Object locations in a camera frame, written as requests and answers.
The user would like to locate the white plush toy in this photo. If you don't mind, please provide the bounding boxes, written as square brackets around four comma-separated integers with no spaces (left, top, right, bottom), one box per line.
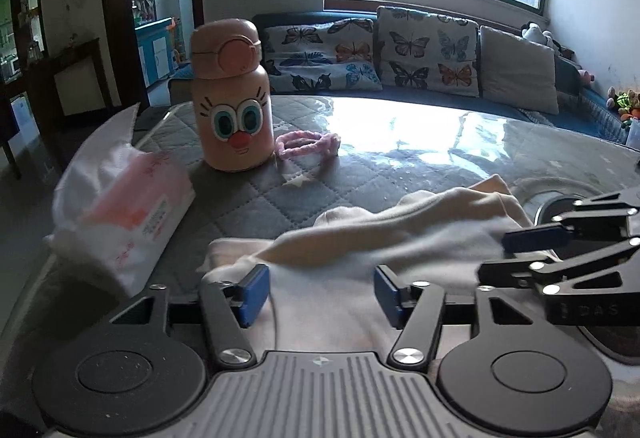
[521,22,561,54]

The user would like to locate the dark wooden cabinet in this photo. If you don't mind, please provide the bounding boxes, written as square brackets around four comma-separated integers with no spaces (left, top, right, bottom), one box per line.
[8,0,115,170]

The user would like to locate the pink cartoon water bottle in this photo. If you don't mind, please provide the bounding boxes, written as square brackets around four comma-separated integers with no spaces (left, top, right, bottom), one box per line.
[191,18,274,172]

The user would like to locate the white pink tissue pack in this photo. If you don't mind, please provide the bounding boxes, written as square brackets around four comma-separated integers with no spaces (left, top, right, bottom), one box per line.
[47,106,195,296]

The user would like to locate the pink fluffy hair band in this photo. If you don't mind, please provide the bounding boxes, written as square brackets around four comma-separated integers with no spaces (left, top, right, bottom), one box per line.
[274,130,341,161]

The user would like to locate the middle butterfly cushion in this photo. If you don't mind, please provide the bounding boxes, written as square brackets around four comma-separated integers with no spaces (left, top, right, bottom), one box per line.
[376,6,480,98]

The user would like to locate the green orange plush toys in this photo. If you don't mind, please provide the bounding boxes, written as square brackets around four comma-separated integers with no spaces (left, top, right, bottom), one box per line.
[606,86,640,121]

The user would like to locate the left butterfly cushion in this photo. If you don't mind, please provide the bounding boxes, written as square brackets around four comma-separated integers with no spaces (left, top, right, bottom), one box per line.
[262,18,382,93]

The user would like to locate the plain beige cushion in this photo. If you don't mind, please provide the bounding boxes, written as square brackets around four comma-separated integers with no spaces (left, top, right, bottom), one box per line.
[480,26,559,115]

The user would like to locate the butterfly cushion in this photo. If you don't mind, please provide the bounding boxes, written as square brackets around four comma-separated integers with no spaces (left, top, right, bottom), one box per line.
[262,18,382,93]
[376,6,480,98]

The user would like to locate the cream knit garment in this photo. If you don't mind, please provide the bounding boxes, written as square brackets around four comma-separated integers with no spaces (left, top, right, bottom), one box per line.
[200,175,532,356]

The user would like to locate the grey quilted star table cover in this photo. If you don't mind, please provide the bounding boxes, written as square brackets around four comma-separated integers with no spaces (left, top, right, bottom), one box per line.
[0,93,640,438]

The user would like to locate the translucent storage box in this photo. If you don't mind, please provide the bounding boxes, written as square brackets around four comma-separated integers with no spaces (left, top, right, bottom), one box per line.
[626,117,640,151]

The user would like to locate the blue sofa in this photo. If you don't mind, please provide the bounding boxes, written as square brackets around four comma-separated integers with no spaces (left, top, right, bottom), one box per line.
[167,10,632,147]

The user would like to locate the blue cabinet in doorway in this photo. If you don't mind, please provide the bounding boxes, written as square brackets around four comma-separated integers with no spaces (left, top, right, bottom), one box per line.
[134,17,176,88]

